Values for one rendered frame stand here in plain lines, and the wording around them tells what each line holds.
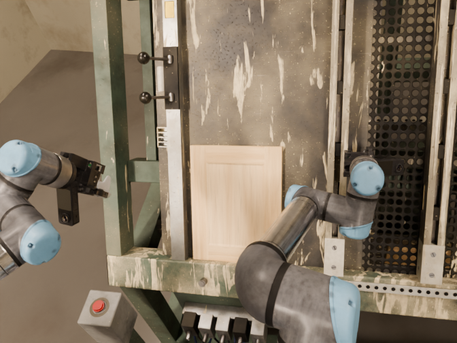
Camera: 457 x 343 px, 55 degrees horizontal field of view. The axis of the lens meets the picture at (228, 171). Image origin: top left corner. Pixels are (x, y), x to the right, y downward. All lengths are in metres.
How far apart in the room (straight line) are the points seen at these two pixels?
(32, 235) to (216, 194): 0.77
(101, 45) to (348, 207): 0.96
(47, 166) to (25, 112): 3.27
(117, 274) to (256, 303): 0.98
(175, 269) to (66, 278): 1.38
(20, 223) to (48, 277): 2.06
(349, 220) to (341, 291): 0.37
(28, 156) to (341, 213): 0.72
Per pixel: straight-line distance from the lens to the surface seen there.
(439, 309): 1.56
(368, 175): 1.06
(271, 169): 1.44
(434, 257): 1.47
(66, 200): 1.11
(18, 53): 4.68
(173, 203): 1.53
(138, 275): 1.66
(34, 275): 3.01
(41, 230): 0.88
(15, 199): 0.97
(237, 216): 1.50
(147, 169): 1.62
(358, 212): 1.10
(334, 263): 1.45
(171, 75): 1.46
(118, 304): 1.56
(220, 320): 1.61
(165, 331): 2.16
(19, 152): 0.95
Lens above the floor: 2.23
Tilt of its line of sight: 48 degrees down
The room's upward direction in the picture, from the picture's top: 13 degrees counter-clockwise
